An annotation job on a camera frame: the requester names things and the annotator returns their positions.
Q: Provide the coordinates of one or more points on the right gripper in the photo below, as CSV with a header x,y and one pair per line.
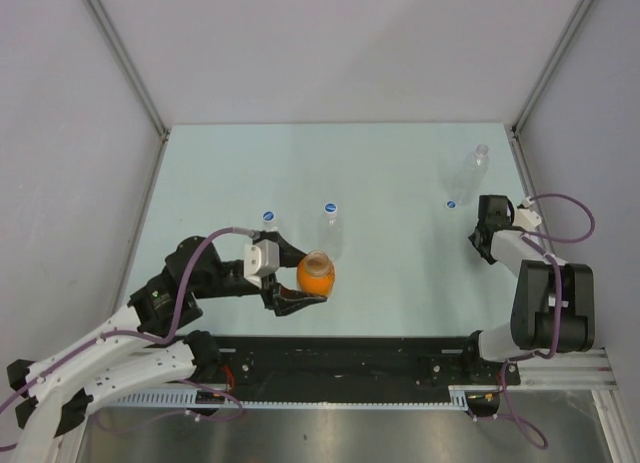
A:
x,y
490,260

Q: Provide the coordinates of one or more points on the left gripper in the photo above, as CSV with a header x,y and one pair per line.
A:
x,y
284,300

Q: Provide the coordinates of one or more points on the orange bottle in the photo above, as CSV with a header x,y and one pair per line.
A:
x,y
316,274

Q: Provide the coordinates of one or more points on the clear plastic bottle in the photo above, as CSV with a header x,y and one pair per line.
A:
x,y
467,181

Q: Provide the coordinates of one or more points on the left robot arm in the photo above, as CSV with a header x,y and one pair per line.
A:
x,y
230,262

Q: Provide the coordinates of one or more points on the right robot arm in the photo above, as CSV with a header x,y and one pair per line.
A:
x,y
553,309

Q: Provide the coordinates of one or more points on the clear bottle blue cap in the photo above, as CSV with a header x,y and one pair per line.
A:
x,y
330,231
271,222

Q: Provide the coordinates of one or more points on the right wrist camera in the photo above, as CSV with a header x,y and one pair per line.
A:
x,y
526,217

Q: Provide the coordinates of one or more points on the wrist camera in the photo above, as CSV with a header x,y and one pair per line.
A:
x,y
526,217
260,260

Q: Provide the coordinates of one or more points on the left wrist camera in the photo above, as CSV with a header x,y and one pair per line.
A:
x,y
260,260

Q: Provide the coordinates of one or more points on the right aluminium frame post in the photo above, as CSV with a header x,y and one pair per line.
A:
x,y
576,20

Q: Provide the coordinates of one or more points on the aluminium frame post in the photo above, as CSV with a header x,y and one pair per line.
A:
x,y
121,55
576,20

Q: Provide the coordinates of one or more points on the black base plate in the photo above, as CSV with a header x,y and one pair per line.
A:
x,y
324,366

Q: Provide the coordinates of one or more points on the slotted cable duct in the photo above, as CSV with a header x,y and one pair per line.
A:
x,y
195,398

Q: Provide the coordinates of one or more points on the left aluminium frame post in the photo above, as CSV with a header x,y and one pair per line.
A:
x,y
121,55

